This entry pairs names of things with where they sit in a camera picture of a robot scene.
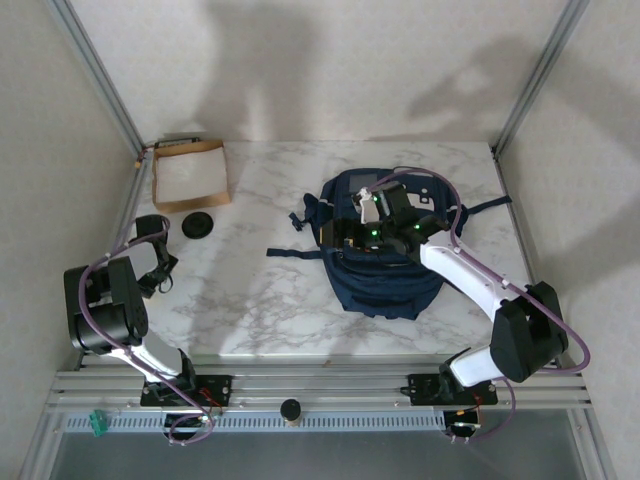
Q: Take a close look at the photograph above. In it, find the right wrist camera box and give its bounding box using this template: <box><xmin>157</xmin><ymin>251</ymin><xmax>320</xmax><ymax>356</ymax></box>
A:
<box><xmin>351</xmin><ymin>186</ymin><xmax>381</xmax><ymax>226</ymax></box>

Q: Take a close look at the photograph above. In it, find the shallow cardboard box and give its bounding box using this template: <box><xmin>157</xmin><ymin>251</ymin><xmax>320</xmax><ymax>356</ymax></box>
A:
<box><xmin>151</xmin><ymin>139</ymin><xmax>233</xmax><ymax>215</ymax></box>

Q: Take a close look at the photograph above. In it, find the navy blue backpack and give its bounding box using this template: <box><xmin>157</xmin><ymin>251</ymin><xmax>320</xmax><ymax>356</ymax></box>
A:
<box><xmin>265</xmin><ymin>167</ymin><xmax>512</xmax><ymax>321</ymax></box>

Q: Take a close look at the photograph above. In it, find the aluminium side rail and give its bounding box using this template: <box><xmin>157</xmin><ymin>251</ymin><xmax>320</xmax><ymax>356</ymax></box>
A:
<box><xmin>489</xmin><ymin>144</ymin><xmax>576</xmax><ymax>371</ymax></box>
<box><xmin>77</xmin><ymin>157</ymin><xmax>150</xmax><ymax>371</ymax></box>

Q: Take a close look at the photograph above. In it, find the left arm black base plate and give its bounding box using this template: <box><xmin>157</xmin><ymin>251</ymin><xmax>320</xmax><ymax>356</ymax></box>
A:
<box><xmin>139</xmin><ymin>374</ymin><xmax>234</xmax><ymax>407</ymax></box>

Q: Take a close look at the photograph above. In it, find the black round knob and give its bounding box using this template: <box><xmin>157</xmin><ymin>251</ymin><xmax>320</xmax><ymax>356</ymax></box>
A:
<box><xmin>279</xmin><ymin>398</ymin><xmax>303</xmax><ymax>427</ymax></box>

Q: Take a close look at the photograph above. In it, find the aluminium frame post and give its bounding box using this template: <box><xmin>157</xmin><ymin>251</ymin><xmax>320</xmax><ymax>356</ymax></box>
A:
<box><xmin>491</xmin><ymin>0</ymin><xmax>592</xmax><ymax>157</ymax></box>
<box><xmin>42</xmin><ymin>0</ymin><xmax>150</xmax><ymax>157</ymax></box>

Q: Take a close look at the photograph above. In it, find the green terminal connector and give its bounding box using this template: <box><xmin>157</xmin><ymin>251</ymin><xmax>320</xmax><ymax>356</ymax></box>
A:
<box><xmin>88</xmin><ymin>409</ymin><xmax>111</xmax><ymax>437</ymax></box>

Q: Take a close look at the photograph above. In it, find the black round disc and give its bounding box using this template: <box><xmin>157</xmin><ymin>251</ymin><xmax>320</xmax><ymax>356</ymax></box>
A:
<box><xmin>181</xmin><ymin>212</ymin><xmax>215</xmax><ymax>241</ymax></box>

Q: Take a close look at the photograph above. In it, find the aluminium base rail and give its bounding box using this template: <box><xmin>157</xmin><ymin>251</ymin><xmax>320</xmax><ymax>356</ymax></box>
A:
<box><xmin>45</xmin><ymin>367</ymin><xmax>595</xmax><ymax>414</ymax></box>

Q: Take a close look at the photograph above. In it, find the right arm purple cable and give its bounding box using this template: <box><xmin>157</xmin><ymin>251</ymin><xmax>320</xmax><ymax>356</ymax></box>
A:
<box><xmin>367</xmin><ymin>167</ymin><xmax>592</xmax><ymax>446</ymax></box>

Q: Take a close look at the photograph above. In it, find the grey slotted cable duct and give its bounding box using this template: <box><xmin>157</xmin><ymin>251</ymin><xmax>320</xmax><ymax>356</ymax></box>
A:
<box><xmin>66</xmin><ymin>412</ymin><xmax>447</xmax><ymax>434</ymax></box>

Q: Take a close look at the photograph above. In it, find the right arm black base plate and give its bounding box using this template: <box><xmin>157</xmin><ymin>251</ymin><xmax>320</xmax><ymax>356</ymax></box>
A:
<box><xmin>407</xmin><ymin>372</ymin><xmax>500</xmax><ymax>406</ymax></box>

